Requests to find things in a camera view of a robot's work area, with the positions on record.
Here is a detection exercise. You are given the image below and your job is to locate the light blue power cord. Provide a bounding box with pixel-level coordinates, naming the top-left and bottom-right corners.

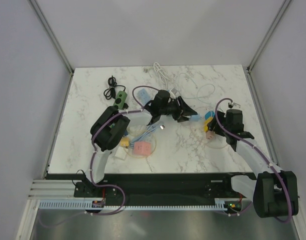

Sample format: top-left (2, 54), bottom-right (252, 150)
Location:
top-left (129, 121), bottom-right (166, 145)

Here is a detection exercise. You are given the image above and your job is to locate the yellow charging cable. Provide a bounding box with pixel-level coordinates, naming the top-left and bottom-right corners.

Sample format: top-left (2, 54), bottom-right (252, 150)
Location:
top-left (126, 131), bottom-right (158, 160)

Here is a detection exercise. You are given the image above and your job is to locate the white charger block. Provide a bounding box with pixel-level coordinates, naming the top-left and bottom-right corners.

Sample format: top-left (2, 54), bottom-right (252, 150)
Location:
top-left (114, 146), bottom-right (128, 161)

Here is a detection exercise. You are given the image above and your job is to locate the pink cube socket adapter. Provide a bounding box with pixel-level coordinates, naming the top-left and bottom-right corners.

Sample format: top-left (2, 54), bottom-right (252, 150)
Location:
top-left (132, 141), bottom-right (152, 156)

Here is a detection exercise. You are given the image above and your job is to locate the blue plug adapter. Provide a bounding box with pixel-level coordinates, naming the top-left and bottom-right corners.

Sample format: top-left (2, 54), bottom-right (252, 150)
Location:
top-left (204, 110), bottom-right (215, 120)

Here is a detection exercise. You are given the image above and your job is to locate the white slotted cable duct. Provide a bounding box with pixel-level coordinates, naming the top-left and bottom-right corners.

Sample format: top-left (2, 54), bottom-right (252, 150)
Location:
top-left (38, 199), bottom-right (229, 212)

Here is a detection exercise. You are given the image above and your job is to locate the yellow cube socket hub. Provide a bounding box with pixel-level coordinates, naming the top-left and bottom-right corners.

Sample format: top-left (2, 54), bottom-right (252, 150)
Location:
top-left (203, 117), bottom-right (213, 132)

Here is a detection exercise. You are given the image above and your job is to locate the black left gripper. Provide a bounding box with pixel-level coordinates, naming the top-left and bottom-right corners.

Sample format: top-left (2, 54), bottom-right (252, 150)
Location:
top-left (160, 96), bottom-right (197, 123)

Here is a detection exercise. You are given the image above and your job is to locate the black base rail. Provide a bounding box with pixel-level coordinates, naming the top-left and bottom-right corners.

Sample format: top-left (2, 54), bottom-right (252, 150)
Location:
top-left (74, 172), bottom-right (241, 207)

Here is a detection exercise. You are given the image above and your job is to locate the light blue thin cable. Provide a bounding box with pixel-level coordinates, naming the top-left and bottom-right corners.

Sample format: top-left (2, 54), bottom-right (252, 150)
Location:
top-left (177, 72), bottom-right (217, 111)

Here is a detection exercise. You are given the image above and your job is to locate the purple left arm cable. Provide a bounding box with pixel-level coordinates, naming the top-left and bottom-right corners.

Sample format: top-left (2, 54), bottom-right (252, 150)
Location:
top-left (90, 86), bottom-right (161, 215)

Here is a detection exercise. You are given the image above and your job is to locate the yellow charger plug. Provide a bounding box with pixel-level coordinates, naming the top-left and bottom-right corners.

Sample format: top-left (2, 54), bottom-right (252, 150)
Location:
top-left (120, 137), bottom-right (130, 148)

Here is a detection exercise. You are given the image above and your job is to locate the white power cord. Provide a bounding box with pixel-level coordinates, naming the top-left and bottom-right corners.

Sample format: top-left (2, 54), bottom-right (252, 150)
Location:
top-left (152, 62), bottom-right (180, 95)

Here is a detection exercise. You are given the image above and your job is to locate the black power cord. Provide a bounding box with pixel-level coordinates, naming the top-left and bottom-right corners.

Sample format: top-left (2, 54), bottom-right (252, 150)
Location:
top-left (103, 76), bottom-right (126, 100)

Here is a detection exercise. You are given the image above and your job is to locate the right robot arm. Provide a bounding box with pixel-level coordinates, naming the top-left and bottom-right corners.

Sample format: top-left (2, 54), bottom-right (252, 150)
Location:
top-left (207, 109), bottom-right (299, 219)

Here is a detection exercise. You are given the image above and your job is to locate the pink thin cable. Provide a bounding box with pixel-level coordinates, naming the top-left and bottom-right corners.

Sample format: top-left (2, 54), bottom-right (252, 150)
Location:
top-left (189, 106), bottom-right (234, 151)

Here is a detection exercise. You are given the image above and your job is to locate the pink plug adapter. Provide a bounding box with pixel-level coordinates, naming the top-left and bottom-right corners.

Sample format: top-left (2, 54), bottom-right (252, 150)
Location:
top-left (205, 130), bottom-right (216, 141)

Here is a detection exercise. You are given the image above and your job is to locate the light blue power strip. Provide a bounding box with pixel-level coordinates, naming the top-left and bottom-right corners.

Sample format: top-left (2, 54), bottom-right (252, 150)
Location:
top-left (137, 88), bottom-right (151, 104)

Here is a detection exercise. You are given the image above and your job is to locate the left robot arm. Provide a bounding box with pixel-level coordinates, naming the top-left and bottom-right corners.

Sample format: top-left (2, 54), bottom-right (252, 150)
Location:
top-left (85, 90), bottom-right (198, 197)

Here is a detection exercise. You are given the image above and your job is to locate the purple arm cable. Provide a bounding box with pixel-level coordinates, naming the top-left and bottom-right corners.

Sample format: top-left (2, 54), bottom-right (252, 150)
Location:
top-left (214, 97), bottom-right (294, 223)
top-left (90, 86), bottom-right (161, 215)

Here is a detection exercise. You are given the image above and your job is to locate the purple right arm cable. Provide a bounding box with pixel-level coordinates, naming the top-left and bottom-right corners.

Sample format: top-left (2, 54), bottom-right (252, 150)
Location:
top-left (214, 97), bottom-right (294, 223)

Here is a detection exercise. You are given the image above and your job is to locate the green power strip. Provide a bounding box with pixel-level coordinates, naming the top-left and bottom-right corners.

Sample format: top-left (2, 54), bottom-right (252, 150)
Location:
top-left (113, 90), bottom-right (129, 110)

